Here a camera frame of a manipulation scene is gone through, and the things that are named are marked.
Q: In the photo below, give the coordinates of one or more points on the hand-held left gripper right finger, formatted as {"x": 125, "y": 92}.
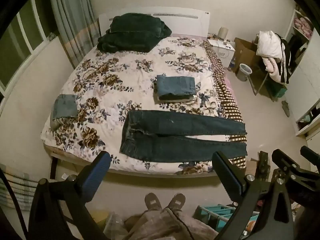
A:
{"x": 225, "y": 175}

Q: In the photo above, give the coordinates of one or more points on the metal folding chair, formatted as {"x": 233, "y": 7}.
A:
{"x": 261, "y": 85}

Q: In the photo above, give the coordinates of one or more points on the brown checkered bed sheet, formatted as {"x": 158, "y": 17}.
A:
{"x": 222, "y": 80}

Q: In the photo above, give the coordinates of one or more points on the pink folded blanket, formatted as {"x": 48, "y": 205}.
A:
{"x": 303, "y": 26}

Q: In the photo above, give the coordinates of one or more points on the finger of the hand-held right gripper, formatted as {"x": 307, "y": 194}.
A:
{"x": 311, "y": 153}
{"x": 287, "y": 166}

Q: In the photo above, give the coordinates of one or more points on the frayed denim shorts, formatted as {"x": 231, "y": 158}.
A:
{"x": 65, "y": 106}

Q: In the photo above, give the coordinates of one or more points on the person's grey trousers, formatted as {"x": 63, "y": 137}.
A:
{"x": 162, "y": 226}

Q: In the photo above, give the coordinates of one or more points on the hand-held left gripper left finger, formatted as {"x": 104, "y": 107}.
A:
{"x": 96, "y": 175}

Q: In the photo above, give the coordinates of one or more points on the small cardboard box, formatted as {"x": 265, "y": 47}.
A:
{"x": 253, "y": 167}

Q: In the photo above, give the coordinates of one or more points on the white padded jacket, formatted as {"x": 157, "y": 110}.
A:
{"x": 268, "y": 45}

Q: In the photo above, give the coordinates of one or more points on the green box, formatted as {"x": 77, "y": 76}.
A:
{"x": 278, "y": 93}

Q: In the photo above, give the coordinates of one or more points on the pink jacket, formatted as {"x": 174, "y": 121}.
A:
{"x": 273, "y": 67}

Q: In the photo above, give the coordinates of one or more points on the large cardboard box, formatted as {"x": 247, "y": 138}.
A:
{"x": 245, "y": 52}

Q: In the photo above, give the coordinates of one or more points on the white framed window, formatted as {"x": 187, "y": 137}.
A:
{"x": 22, "y": 37}

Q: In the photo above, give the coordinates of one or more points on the person's right shoe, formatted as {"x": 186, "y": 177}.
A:
{"x": 176, "y": 201}

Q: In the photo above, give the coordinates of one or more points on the white nightstand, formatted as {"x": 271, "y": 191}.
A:
{"x": 225, "y": 53}

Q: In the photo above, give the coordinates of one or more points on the clear plastic bag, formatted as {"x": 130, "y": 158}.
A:
{"x": 113, "y": 226}

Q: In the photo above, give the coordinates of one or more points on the dark green plush blanket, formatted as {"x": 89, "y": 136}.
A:
{"x": 132, "y": 35}

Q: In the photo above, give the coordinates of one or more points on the white bed headboard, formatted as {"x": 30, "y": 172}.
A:
{"x": 180, "y": 25}

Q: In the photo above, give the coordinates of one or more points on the grey trash bin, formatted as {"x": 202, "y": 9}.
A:
{"x": 244, "y": 72}

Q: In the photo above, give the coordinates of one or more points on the black striped jacket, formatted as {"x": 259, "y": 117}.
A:
{"x": 286, "y": 60}

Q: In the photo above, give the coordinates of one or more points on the beige table lamp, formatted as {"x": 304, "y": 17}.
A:
{"x": 223, "y": 33}

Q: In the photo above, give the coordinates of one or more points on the teal plastic crate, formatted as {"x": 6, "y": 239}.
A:
{"x": 220, "y": 216}

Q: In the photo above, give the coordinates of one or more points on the white wardrobe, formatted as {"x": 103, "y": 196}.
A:
{"x": 305, "y": 80}

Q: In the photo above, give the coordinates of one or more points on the floral bed blanket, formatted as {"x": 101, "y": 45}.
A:
{"x": 120, "y": 80}

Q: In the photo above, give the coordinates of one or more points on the dark blue jeans pants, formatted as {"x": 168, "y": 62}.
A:
{"x": 175, "y": 125}

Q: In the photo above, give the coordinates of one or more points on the folded light blue jeans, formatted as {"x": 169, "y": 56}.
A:
{"x": 175, "y": 85}

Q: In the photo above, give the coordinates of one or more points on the grey green curtain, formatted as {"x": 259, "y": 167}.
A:
{"x": 72, "y": 17}

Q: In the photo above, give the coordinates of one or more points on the pair of grey shoes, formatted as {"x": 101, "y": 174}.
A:
{"x": 285, "y": 108}

